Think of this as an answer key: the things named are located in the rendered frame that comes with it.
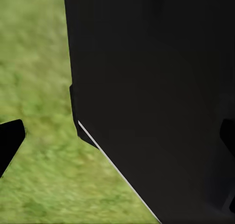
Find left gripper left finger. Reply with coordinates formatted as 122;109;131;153
0;119;25;178

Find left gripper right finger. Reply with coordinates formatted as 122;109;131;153
219;119;235;158

